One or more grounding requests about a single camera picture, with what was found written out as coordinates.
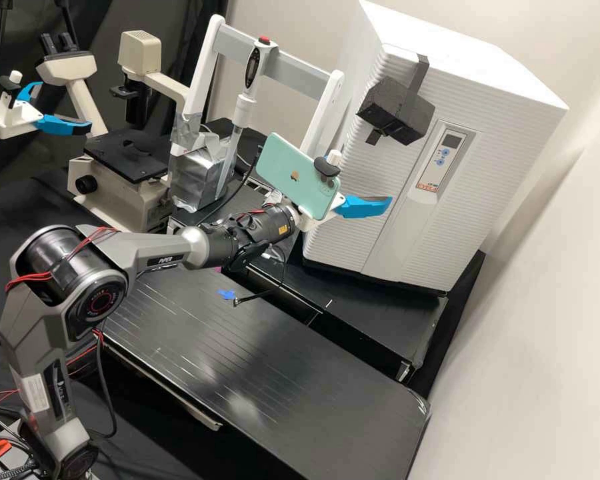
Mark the incubator door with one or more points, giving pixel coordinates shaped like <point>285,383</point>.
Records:
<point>430,225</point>

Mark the white pipette stand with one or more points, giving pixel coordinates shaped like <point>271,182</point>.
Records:
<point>300,62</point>

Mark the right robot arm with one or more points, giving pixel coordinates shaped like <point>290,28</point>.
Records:
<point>145,252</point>

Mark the left phone holder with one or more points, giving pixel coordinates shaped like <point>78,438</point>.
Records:
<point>15,77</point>

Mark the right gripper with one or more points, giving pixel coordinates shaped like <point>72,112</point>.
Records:
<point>311,221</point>

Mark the right wrist camera phone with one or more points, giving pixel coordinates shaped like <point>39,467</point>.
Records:
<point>292,172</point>

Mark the white incubator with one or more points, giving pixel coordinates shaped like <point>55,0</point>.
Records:
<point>470,40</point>

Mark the cream microscope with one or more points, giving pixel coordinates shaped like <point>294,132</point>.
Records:
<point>125,175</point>

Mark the pipette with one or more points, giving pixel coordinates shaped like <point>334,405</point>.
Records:
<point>252,65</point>

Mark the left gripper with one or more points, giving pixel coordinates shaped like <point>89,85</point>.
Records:
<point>12,117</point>

